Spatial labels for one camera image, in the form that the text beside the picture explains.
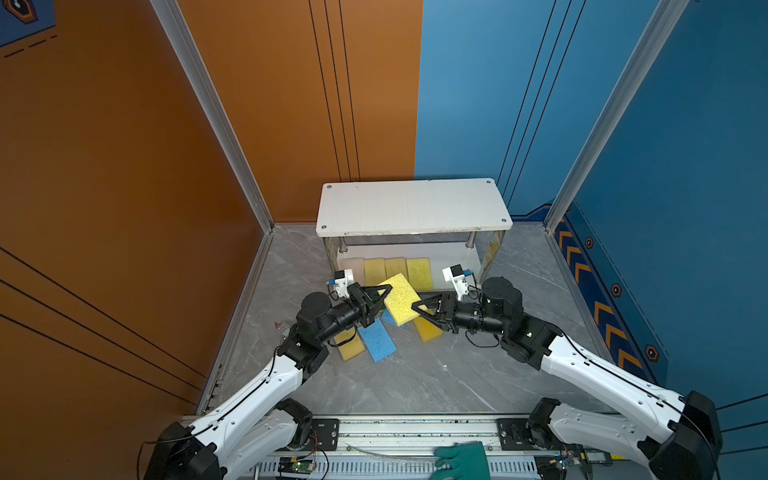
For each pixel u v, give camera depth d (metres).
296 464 0.71
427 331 0.88
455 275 0.66
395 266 0.97
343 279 0.70
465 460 0.69
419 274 0.96
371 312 0.66
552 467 0.71
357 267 0.97
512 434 0.72
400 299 0.67
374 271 0.97
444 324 0.61
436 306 0.62
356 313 0.64
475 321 0.59
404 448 0.72
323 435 0.74
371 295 0.68
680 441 0.38
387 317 0.67
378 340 0.88
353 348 0.87
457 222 0.74
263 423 0.58
